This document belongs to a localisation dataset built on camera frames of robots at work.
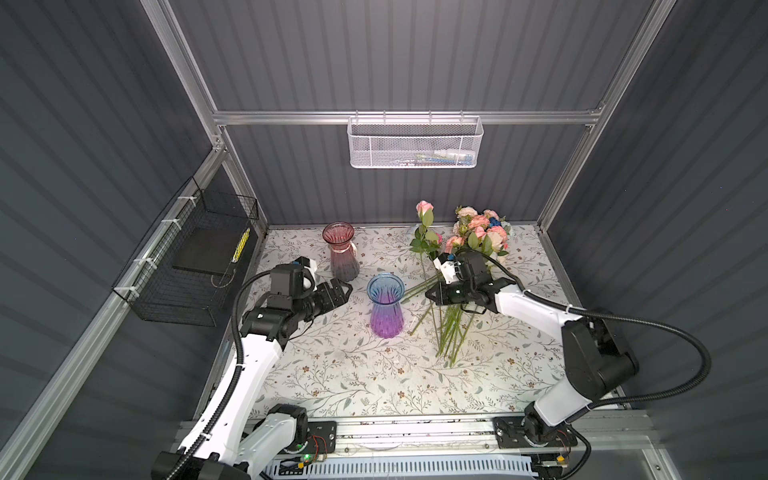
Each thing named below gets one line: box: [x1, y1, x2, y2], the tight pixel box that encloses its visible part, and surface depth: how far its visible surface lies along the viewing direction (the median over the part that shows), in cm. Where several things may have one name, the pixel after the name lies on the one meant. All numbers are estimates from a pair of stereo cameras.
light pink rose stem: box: [410, 200, 443, 337], surface depth 96 cm
